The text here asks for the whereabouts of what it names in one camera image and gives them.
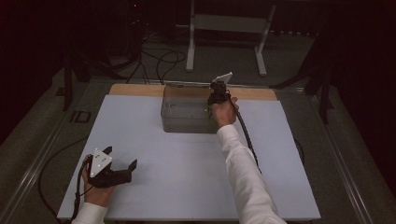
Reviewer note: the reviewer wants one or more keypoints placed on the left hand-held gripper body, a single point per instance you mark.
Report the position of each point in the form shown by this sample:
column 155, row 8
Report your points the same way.
column 100, row 162

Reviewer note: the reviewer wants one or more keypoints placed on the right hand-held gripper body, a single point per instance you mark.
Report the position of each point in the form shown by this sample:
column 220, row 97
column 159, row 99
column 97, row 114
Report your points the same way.
column 219, row 93

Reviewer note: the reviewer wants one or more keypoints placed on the clear plastic storage box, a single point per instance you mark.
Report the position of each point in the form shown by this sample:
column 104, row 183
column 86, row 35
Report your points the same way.
column 186, row 118

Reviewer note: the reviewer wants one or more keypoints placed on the person's right hand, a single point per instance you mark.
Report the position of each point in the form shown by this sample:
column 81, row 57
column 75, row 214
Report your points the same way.
column 224, row 113

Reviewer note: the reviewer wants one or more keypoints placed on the person's left hand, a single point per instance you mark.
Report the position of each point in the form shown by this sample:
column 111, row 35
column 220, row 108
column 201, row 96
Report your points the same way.
column 98, row 196

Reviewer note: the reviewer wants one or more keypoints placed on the white table mat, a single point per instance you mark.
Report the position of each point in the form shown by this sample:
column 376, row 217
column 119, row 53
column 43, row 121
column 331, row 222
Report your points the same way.
column 171, row 174

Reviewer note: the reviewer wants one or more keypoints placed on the white metal stand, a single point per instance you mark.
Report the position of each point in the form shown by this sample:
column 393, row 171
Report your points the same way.
column 229, row 23

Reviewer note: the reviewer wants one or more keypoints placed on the black stand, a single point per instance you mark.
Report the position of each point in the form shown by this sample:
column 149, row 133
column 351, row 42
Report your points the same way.
column 67, row 87
column 325, row 99

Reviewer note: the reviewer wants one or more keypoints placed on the black rectangular floor bracket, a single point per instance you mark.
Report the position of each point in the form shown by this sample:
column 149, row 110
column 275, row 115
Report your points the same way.
column 72, row 116

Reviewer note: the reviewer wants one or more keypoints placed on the metal floor rail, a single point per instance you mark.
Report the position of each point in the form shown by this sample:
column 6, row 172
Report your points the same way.
column 339, row 161
column 34, row 168

